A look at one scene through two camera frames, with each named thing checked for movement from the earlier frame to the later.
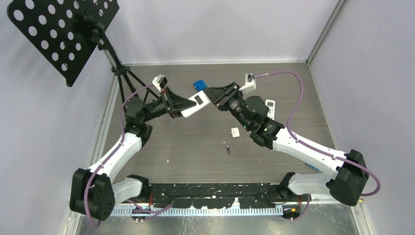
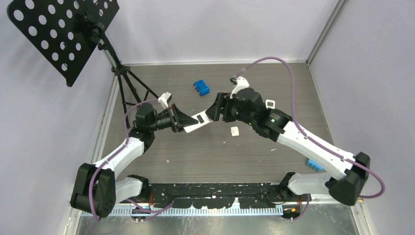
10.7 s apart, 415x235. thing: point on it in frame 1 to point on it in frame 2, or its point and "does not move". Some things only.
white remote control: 270,104 does not move
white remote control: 201,99 to 202,118
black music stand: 67,33 does not move
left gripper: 173,104 to 178,120
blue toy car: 199,84 does not move
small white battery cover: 235,132 does not move
